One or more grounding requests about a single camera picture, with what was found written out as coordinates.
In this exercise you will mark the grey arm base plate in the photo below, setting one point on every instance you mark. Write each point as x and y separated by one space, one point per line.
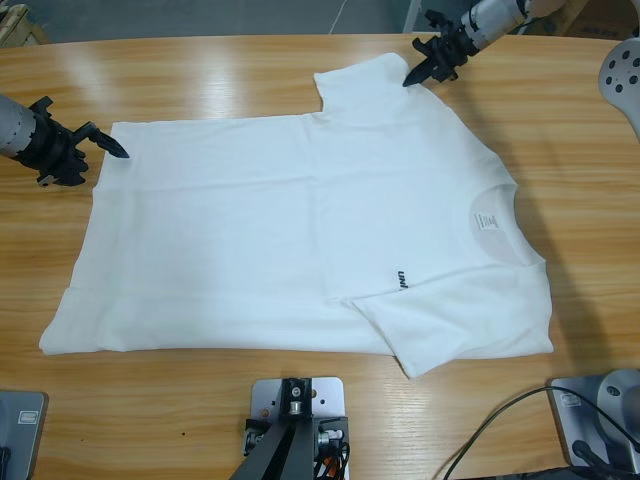
570 400
22 440

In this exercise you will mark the wooden pallet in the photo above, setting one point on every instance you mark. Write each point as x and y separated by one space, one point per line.
20 25

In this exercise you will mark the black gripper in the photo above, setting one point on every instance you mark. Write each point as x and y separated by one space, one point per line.
447 50
55 150

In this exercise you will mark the white metal frame leg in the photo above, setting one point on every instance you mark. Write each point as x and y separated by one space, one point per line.
412 15

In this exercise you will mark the white t-shirt with black logo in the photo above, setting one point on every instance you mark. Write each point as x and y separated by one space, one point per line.
250 225

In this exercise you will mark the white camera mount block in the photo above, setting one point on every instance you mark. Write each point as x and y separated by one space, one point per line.
330 395

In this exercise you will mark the cardboard box with blue print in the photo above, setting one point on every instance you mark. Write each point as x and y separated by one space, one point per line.
600 20

